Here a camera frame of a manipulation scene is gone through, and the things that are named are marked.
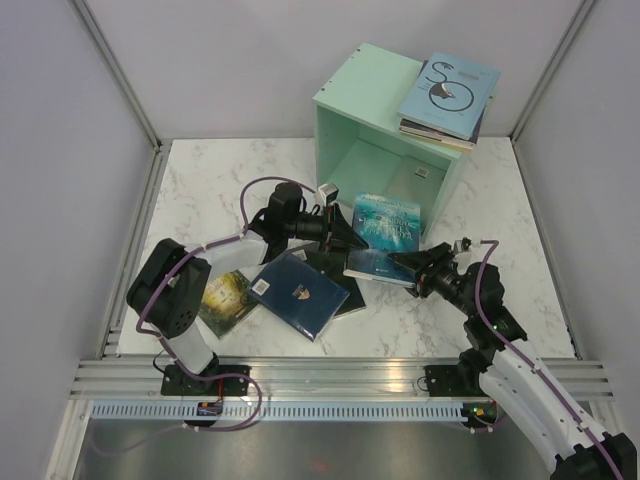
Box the purple cable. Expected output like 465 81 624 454
137 175 316 381
472 239 626 480

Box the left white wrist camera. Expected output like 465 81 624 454
314 183 339 207

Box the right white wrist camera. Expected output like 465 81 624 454
453 237 472 256

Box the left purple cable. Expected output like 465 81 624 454
137 175 316 381

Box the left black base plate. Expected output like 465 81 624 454
160 365 250 398

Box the teal ocean cover book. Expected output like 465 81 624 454
343 193 421 288

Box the navy blue book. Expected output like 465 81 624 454
248 252 349 342

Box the right aluminium corner post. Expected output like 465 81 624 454
507 0 601 144

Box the light blue SO book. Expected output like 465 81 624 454
397 51 502 141

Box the mint green open cabinet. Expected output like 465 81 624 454
313 43 470 237

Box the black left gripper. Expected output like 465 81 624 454
284 202 367 258

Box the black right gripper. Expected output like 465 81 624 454
387 240 477 317

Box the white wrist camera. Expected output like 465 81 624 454
314 183 339 207
453 237 472 256

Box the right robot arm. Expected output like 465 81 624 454
389 243 639 479

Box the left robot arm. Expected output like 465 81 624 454
126 176 368 395

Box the left aluminium corner post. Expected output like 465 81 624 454
68 0 163 153

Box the green forest cover book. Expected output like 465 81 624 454
198 270 258 339

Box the aluminium corner post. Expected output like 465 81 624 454
68 0 163 153
507 0 601 144

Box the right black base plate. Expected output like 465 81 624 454
424 363 489 399

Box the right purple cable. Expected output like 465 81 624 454
472 239 626 480

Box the aluminium rail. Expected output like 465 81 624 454
70 355 614 401

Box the dark purple galaxy book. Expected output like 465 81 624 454
399 59 496 146

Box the pale green book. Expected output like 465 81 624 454
385 157 445 203

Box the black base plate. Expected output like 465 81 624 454
160 365 250 398
424 363 489 399

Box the yellow book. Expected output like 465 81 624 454
399 95 494 153

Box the white slotted cable duct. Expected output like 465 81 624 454
91 400 467 422

